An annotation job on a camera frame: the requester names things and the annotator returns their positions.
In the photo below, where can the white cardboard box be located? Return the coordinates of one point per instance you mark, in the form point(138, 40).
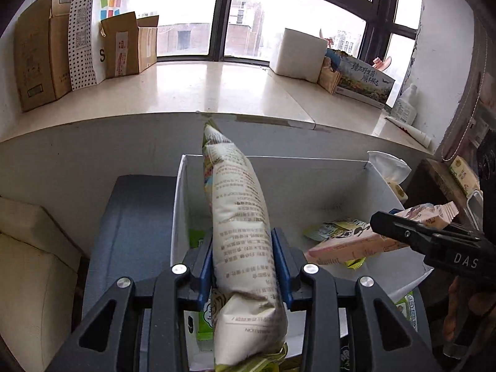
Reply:
point(317, 190)

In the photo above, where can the green white snack packet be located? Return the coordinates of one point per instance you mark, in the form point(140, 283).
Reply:
point(199, 325)
point(195, 238)
point(407, 312)

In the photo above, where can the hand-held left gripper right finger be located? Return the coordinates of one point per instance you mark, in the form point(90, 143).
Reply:
point(279, 271)

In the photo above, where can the printed landscape carton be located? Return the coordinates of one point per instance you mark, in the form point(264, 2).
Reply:
point(364, 81)

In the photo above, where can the cream tissue pack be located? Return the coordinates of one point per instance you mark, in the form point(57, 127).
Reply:
point(387, 166)

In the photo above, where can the open brown cardboard box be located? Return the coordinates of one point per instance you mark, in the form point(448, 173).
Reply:
point(124, 46)

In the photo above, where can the white foam box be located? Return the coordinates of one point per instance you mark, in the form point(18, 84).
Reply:
point(296, 54)

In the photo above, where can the black snack packet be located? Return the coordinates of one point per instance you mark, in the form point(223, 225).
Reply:
point(345, 356)

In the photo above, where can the brown stitched cloth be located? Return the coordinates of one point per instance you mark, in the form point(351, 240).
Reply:
point(465, 104)

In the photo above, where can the polka dot paper bag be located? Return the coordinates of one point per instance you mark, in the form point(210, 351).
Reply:
point(82, 38)

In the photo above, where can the pink snack packet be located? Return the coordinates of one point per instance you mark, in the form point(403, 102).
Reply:
point(348, 248)

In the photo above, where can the pink plastic toy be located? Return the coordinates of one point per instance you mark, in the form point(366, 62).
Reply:
point(381, 64)
point(327, 40)

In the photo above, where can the yellow-green snack packet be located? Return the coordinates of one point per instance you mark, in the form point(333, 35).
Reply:
point(355, 263)

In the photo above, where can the person's right hand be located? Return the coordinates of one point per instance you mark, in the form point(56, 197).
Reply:
point(456, 310)

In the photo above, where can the cream printed snack bag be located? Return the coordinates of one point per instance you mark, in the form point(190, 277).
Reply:
point(240, 221)

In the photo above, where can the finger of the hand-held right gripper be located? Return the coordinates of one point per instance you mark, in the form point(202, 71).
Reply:
point(403, 232)

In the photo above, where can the cream green packet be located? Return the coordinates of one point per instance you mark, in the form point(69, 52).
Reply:
point(464, 174)

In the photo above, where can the black window frame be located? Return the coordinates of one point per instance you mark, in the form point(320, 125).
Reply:
point(223, 11)

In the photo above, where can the cream stone windowsill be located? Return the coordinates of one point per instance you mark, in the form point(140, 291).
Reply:
point(201, 89)

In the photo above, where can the light green cartoon snack packet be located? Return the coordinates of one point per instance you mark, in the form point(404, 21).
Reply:
point(333, 229)

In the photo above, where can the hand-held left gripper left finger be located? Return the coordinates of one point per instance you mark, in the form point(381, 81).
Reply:
point(205, 271)

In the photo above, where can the small brown paper bag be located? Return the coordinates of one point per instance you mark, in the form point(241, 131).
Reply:
point(328, 77)

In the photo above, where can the large brown cardboard box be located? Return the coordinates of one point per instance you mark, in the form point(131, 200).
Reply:
point(35, 54)

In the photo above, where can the white plastic bottle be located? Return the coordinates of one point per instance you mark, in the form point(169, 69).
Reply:
point(405, 104)

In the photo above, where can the white tube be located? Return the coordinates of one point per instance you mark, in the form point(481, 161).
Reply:
point(410, 131)

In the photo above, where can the beige cushion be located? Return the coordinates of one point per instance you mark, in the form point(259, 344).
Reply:
point(35, 271)

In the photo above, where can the dark grey plastic case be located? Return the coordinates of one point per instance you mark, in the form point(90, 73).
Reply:
point(131, 232)

